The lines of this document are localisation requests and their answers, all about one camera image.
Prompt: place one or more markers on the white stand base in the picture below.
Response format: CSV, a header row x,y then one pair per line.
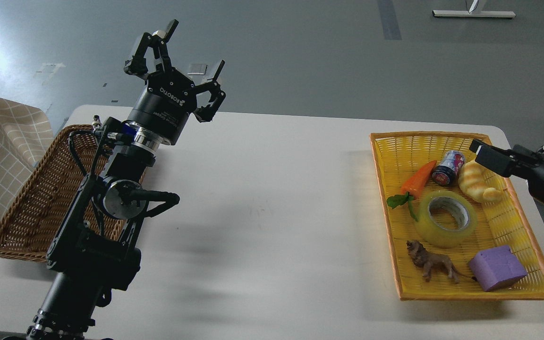
x,y
473,10

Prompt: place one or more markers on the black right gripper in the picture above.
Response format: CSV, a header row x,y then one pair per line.
x,y
518,161

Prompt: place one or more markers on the toy croissant bread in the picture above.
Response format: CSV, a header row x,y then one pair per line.
x,y
471,182

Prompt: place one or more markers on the yellow tape roll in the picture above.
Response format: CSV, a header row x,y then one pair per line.
x,y
445,219

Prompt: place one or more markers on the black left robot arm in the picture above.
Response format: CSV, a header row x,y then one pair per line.
x,y
94,250

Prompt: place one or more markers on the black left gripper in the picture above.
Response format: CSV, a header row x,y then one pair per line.
x,y
163,111

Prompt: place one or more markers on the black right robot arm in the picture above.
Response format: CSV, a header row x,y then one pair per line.
x,y
517,161

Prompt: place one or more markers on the brown toy lion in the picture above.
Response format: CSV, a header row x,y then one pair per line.
x,y
426,260

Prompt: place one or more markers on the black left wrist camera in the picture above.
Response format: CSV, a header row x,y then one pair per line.
x,y
117,132

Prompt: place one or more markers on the orange toy carrot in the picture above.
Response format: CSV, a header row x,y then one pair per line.
x,y
412,189

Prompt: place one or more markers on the small soda can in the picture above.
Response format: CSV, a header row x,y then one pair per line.
x,y
446,173

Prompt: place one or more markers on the yellow woven basket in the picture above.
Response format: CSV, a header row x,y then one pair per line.
x,y
397,157

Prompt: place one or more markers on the purple foam block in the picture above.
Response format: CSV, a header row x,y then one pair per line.
x,y
496,268

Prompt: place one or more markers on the brown wicker basket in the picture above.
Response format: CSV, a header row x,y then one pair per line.
x,y
33,219

